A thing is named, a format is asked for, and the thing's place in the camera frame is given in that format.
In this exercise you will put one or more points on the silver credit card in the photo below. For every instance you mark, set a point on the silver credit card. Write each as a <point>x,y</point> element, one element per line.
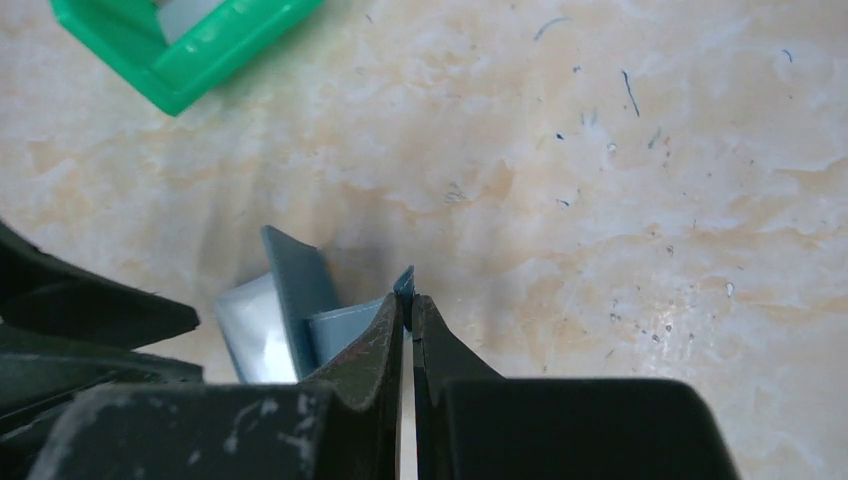
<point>250,319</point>

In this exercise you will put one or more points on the green plastic bin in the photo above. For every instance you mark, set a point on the green plastic bin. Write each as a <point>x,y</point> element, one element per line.
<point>174,52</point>

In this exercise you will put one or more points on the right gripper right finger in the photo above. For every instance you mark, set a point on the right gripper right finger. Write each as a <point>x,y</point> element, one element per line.
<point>474,423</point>

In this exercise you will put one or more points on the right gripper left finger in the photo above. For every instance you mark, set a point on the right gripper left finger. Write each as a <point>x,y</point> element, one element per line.
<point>340,422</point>

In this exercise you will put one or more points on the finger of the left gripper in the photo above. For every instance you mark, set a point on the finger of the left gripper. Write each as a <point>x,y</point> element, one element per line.
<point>40,374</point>
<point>48,296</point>

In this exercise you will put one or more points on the blue leather card holder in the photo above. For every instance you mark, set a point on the blue leather card holder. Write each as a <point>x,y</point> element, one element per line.
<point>315,325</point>

